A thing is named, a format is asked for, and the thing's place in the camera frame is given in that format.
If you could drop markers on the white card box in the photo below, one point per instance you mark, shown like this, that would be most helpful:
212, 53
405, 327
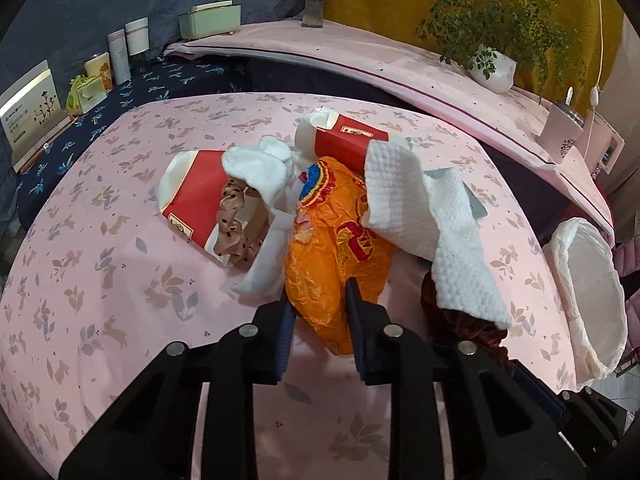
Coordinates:
30, 105

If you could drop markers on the metal spoon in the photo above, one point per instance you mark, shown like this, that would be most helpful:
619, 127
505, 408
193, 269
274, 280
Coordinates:
569, 96

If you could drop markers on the white plastic trash bag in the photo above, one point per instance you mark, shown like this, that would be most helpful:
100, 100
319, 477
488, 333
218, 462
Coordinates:
595, 285

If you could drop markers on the white waffle paper towel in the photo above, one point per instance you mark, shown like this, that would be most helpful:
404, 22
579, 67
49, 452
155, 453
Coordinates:
415, 210

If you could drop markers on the grey face mask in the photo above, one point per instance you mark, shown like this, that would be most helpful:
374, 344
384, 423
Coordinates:
477, 207

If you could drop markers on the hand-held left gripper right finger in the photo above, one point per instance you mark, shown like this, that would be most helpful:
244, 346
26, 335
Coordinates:
357, 340

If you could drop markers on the white bottle with dark base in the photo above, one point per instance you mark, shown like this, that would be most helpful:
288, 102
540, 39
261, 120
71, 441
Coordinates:
136, 40

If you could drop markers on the mustard yellow cloth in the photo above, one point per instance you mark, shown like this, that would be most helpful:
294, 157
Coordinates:
380, 5

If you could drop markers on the pink puffer jacket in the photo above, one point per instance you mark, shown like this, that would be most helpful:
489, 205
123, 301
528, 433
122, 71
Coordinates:
631, 265

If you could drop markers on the orange plastic bag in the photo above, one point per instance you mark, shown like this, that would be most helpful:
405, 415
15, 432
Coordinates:
320, 260

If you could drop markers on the pale pink cloth red stripe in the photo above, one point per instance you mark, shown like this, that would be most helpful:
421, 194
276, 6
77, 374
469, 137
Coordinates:
350, 45

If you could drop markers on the navy floral cloth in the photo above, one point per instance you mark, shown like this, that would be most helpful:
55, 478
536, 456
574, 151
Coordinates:
150, 85

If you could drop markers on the pink rabbit print cloth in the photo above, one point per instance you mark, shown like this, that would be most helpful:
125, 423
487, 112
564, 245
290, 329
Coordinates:
100, 285

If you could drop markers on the pink cup with lid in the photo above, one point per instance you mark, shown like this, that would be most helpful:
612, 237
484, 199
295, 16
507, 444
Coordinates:
560, 135

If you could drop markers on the pale green tissue box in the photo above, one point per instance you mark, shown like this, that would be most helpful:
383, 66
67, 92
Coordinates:
210, 22

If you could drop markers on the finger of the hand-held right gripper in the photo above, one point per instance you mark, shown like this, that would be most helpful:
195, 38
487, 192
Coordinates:
580, 415

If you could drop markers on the green plant in white pot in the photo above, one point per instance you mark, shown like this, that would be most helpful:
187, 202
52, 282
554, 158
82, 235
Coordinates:
492, 70

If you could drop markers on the flattened red white paper cup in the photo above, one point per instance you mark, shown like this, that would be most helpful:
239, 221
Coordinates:
192, 195

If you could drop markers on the blue grey cloth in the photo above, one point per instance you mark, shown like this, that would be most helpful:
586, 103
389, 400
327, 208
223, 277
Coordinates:
100, 0

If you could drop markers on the dark red velvet scrunchie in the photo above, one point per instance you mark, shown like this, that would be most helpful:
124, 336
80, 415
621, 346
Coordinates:
450, 320

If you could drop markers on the brown polka dot scrunchie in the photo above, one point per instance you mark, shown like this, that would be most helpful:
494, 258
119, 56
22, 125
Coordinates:
235, 215

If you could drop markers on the white soft tissue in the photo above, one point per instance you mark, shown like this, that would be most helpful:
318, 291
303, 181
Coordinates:
255, 165

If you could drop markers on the yellow green pouch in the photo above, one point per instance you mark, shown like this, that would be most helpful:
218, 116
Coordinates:
85, 92

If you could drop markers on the beige curtain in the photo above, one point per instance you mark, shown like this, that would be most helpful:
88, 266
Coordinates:
622, 60

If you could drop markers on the white pinkish bottle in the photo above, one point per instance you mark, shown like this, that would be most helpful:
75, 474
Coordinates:
119, 57

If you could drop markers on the white appliance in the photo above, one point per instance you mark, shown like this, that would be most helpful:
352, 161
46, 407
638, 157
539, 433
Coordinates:
600, 135

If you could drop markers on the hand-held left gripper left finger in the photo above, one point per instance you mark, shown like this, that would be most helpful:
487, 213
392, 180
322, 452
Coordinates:
282, 340

